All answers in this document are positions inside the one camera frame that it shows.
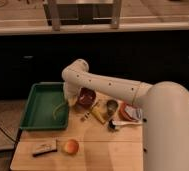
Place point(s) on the wooden block sponge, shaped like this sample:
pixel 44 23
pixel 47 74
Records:
pixel 44 147

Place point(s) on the dark red bowl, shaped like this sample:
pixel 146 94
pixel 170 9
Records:
pixel 86 97

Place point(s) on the small metal cup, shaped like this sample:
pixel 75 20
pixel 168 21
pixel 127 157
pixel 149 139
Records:
pixel 112 106

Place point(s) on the small brown toy piece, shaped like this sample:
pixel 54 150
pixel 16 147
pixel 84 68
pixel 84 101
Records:
pixel 85 117

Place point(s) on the pale translucent gripper body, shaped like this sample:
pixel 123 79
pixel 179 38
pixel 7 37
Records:
pixel 71 92

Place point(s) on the orange peach fruit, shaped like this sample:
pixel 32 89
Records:
pixel 71 147

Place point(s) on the yellow corn piece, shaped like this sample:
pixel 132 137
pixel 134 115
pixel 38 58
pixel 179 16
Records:
pixel 97 114

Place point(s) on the green chili pepper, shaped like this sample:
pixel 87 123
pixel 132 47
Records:
pixel 57 108

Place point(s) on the light wooden chair frame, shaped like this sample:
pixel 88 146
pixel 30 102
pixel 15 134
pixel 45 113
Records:
pixel 82 12

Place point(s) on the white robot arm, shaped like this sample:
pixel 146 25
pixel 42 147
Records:
pixel 165 113

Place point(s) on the green plastic tray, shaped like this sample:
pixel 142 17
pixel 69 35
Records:
pixel 42 100

